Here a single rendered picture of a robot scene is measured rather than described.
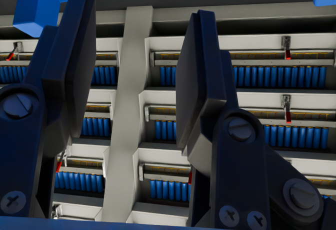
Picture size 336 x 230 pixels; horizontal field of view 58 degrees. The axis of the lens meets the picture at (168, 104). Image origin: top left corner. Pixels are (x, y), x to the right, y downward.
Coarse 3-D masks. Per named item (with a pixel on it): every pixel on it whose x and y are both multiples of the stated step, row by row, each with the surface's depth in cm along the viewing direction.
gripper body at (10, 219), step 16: (0, 224) 5; (16, 224) 5; (32, 224) 5; (48, 224) 5; (64, 224) 5; (80, 224) 5; (96, 224) 5; (112, 224) 5; (128, 224) 6; (144, 224) 6
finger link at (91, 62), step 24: (72, 0) 9; (72, 24) 8; (48, 48) 9; (72, 48) 8; (48, 72) 7; (72, 72) 8; (48, 96) 8; (72, 96) 8; (48, 120) 7; (72, 120) 9; (48, 144) 8
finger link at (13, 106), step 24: (0, 96) 7; (24, 96) 7; (0, 120) 7; (24, 120) 7; (0, 144) 6; (24, 144) 6; (0, 168) 6; (24, 168) 6; (48, 168) 8; (0, 192) 6; (24, 192) 6; (48, 192) 8; (24, 216) 6; (48, 216) 8
